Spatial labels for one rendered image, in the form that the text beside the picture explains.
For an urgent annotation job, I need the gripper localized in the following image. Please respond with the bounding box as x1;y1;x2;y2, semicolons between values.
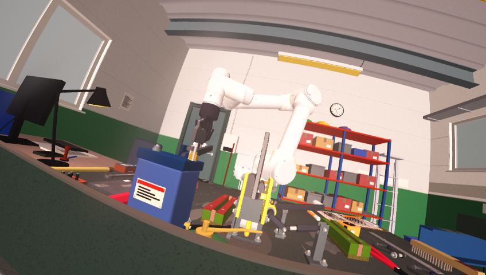
190;102;221;154

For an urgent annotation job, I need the grey locking lever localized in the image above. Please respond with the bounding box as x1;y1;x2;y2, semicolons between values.
253;131;271;192

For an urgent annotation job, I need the green and red rack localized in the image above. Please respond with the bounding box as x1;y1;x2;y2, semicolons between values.
200;194;238;225

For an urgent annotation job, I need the grey and yellow clamp body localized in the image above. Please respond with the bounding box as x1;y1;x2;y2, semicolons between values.
227;172;279;245

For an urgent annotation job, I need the yellow valve wing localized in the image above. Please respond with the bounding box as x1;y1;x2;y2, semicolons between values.
184;219;264;239

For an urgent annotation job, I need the black pump lever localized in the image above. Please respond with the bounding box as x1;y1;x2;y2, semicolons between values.
266;208;324;239

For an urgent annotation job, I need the long green rack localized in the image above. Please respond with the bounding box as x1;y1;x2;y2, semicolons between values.
322;218;373;262

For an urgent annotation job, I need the grey green door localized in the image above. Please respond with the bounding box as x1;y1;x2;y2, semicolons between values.
176;102;232;184

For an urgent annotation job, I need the blue tank with label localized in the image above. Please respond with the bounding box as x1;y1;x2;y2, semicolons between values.
127;147;205;229

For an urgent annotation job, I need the orange box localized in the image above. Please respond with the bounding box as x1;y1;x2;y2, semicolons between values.
113;163;137;175

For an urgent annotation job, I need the red bin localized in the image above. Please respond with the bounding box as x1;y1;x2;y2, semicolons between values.
108;192;131;205

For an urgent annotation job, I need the dark grey mat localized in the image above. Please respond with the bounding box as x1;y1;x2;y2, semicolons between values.
87;179;132;197

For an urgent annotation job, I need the tan cardboard box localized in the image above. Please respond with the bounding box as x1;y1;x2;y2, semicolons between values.
311;135;335;151
284;186;308;202

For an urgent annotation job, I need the red and black tool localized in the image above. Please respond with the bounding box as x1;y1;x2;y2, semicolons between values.
61;171;88;186

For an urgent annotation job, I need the black keyboard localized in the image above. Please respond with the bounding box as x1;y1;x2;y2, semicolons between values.
42;137;89;157

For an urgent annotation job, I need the yellow ceiling light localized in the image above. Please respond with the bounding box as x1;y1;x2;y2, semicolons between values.
276;51;364;78

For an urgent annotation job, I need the red and blue shelf unit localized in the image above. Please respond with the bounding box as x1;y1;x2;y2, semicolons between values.
278;121;393;231

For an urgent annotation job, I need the black desk lamp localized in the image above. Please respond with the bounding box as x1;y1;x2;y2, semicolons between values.
32;87;112;168

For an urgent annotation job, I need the black monitor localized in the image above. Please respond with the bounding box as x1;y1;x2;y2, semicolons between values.
0;75;66;147

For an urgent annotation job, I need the white ladder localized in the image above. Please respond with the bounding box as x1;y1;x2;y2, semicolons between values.
373;153;404;233

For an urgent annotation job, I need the wooden brush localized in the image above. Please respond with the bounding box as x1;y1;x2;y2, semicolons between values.
409;238;474;275

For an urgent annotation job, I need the grey framed window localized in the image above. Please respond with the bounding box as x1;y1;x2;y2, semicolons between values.
448;113;486;172

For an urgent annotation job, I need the blue crate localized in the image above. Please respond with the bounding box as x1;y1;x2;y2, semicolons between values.
403;223;486;273

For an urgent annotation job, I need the white wall box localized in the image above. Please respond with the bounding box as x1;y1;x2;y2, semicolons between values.
222;132;240;154

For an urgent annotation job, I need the red handled broom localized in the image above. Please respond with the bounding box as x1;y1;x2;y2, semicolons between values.
221;144;236;187

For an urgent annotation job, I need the grey wall vent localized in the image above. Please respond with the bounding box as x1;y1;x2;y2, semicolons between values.
120;92;135;112

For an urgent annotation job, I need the yellow handled hammer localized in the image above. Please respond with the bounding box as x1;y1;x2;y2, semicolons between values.
50;166;115;174

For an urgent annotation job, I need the grey bracket stand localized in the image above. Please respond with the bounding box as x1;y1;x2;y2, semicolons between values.
302;221;330;268

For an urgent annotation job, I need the window with white frame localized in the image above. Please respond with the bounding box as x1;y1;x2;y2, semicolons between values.
0;0;113;113

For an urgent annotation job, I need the red handled cutter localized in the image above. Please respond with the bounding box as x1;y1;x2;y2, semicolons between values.
369;246;410;275

